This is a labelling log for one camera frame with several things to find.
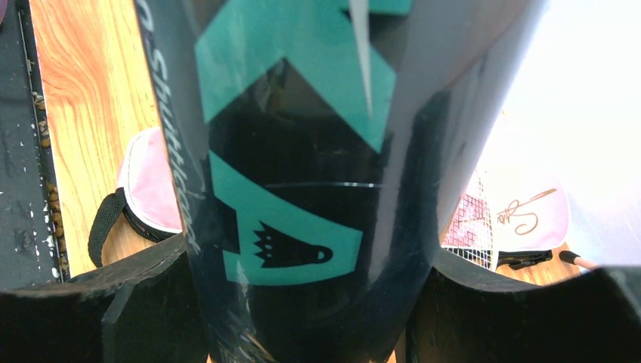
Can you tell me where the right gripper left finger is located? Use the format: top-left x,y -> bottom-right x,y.
1,236 -> 208,362

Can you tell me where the pink racket on bag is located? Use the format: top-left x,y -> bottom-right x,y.
441,169 -> 571,271

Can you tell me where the pink racket bag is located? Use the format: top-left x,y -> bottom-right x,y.
88,116 -> 560,267

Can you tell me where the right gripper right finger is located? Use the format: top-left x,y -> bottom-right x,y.
406,250 -> 640,362

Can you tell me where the black shuttlecock tube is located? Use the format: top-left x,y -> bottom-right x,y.
134,1 -> 547,362

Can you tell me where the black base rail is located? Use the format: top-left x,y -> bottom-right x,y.
1,1 -> 68,290

